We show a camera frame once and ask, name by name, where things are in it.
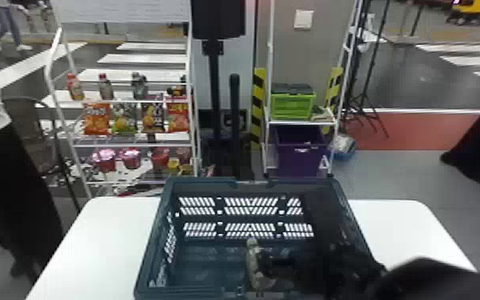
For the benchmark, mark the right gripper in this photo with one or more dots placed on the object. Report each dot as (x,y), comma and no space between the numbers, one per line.
(294,268)

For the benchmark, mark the grey bottle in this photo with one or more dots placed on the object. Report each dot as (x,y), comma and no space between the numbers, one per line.
(256,262)

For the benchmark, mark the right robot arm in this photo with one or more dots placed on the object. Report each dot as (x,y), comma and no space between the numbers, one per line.
(432,280)

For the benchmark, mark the blue basket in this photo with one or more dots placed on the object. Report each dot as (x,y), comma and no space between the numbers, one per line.
(240,188)

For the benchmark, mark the purple crate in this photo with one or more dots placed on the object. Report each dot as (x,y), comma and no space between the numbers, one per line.
(299,153)

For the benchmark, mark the green crate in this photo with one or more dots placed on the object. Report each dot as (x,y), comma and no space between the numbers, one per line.
(292,104)

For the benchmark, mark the red noodle cup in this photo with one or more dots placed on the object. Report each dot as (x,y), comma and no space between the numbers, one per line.
(160,158)

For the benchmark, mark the red snack packet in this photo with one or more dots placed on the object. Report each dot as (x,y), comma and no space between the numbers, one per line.
(177,114)

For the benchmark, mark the pink noodle cup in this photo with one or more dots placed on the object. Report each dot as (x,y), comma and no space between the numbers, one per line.
(131,158)
(105,160)

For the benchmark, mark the black snack packet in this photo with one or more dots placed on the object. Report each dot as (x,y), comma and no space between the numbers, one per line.
(153,117)

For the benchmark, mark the black tripod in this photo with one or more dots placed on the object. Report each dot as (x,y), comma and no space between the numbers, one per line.
(369,71)

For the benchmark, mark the green snack packet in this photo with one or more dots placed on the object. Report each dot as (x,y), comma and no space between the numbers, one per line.
(124,119)

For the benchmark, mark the dark bottle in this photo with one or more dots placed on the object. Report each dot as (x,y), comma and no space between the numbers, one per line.
(139,86)

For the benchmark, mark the brown bottle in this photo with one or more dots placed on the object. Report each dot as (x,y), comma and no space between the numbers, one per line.
(105,87)

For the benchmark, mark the striped post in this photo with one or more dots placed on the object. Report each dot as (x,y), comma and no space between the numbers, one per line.
(333,88)
(259,104)

